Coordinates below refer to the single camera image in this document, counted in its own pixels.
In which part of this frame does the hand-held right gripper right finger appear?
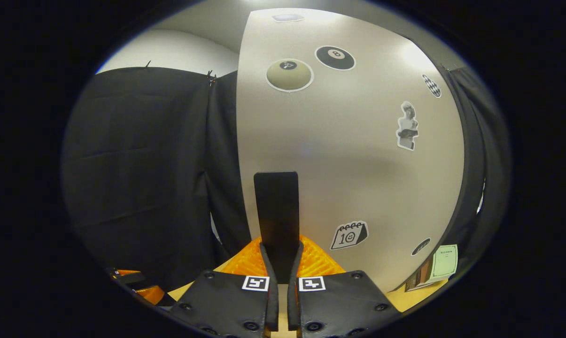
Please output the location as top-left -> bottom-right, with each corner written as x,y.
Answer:
287,236 -> 401,338

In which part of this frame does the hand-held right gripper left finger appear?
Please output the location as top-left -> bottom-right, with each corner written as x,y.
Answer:
170,237 -> 279,338

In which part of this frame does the grey cabinet door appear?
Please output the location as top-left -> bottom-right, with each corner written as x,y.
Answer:
236,7 -> 466,294

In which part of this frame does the brown book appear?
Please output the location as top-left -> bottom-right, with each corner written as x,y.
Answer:
405,263 -> 431,292

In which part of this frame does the pale green book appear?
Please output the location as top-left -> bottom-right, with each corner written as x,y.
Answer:
428,244 -> 458,282

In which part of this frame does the black backdrop cloth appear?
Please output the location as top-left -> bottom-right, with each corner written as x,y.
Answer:
61,66 -> 511,292

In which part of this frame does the black door handle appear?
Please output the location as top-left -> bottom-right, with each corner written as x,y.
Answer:
254,171 -> 300,284

